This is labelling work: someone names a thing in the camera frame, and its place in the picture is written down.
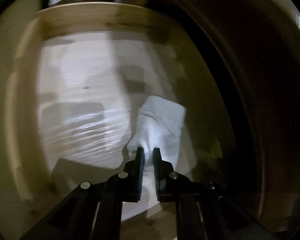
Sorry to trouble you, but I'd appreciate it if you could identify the white underwear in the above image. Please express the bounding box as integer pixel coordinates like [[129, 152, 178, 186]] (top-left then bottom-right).
[[127, 96, 197, 173]]

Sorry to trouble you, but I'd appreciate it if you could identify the wooden drawer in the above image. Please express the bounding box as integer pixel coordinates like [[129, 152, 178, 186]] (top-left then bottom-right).
[[0, 0, 230, 239]]

